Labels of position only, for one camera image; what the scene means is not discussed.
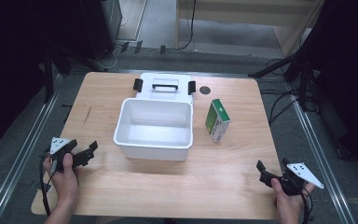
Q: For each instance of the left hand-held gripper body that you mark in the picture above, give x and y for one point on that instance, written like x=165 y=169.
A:
x=62 y=152

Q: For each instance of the black round table hole cap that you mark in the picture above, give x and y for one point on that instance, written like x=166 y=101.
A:
x=204 y=90

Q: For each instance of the green and white carton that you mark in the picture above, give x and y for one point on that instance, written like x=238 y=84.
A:
x=217 y=119

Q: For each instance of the black cabinet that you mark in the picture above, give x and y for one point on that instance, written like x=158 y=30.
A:
x=101 y=28

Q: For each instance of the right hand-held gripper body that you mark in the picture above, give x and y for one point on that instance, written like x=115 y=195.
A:
x=295 y=179

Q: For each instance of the black metal stand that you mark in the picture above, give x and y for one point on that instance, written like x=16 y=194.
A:
x=48 y=77

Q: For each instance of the person's left hand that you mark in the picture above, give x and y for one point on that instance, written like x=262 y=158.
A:
x=64 y=183

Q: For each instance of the white plastic storage box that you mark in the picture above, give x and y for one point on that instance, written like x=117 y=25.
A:
x=155 y=130

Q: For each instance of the metal floor rail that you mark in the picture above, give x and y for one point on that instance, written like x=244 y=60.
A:
x=18 y=158
x=320 y=161

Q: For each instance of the black tripod stand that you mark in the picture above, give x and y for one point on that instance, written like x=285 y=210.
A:
x=295 y=68

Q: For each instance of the light wooden furniture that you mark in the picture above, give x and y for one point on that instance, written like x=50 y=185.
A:
x=245 y=12

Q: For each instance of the person's right hand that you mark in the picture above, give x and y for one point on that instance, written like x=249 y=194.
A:
x=287 y=203

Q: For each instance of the black curtain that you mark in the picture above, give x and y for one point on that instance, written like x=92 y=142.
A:
x=348 y=77

